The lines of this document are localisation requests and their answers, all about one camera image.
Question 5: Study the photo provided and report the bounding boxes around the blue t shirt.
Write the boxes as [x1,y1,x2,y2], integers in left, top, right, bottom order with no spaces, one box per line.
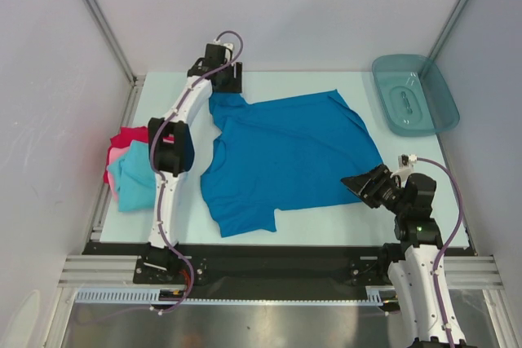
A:
[201,90,383,237]

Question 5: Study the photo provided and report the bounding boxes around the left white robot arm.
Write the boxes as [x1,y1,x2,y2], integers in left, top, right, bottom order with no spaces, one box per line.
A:
[143,40,242,283]

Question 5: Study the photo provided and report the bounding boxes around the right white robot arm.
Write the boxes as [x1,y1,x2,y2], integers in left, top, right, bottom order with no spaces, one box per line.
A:
[342,165,467,347]

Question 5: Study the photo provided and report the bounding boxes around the teal transparent plastic bin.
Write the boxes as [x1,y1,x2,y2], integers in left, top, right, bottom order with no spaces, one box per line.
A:
[372,54,460,137]

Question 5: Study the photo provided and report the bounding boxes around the folded red t shirt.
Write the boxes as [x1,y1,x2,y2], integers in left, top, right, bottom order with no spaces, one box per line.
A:
[105,126,148,166]

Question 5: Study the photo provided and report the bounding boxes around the folded cyan t shirt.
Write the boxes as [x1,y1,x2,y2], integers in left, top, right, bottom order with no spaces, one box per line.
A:
[107,140,156,213]

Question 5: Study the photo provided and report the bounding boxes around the folded pink t shirt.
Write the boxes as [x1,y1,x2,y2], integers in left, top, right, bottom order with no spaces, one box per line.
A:
[107,146,131,171]

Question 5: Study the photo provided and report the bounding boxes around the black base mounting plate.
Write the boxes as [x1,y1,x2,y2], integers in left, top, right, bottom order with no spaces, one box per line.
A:
[83,241,405,302]

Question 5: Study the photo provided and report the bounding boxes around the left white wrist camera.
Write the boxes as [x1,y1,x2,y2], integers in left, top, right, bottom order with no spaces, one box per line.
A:
[213,40,234,51]

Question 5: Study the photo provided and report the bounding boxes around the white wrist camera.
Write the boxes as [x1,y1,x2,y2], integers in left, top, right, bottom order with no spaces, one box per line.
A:
[213,40,234,51]
[392,154,418,185]

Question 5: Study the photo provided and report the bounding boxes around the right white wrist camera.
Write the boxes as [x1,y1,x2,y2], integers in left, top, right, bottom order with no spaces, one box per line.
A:
[392,154,418,185]

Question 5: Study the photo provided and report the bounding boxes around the left aluminium corner post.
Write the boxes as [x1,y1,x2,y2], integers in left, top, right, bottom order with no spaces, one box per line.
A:
[57,0,146,88]

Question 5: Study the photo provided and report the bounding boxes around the aluminium corner post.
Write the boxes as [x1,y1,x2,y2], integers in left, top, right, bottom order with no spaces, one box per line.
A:
[428,0,471,61]
[57,0,146,88]

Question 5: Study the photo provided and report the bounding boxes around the right light cable duct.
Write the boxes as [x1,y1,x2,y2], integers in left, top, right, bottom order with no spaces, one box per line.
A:
[365,286,398,306]

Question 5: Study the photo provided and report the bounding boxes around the aluminium front frame rail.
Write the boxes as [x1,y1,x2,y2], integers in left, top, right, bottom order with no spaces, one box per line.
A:
[58,255,503,289]

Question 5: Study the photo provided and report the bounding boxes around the right aluminium corner post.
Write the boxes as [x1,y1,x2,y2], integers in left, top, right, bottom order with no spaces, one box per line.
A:
[428,0,471,61]

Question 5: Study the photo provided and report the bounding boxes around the light blue cable duct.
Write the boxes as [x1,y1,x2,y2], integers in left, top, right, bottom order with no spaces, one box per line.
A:
[75,288,160,305]

